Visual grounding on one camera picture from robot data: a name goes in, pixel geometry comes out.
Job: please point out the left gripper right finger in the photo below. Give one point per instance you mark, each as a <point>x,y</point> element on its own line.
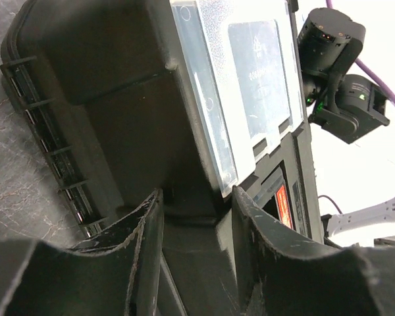
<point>281,272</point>

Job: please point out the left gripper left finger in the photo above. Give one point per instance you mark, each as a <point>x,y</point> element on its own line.
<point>115,272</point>

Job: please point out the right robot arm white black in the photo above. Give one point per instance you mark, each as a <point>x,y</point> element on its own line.
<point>348,106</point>

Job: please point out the black plastic tool box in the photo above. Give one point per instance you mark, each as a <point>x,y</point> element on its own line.
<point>115,124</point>

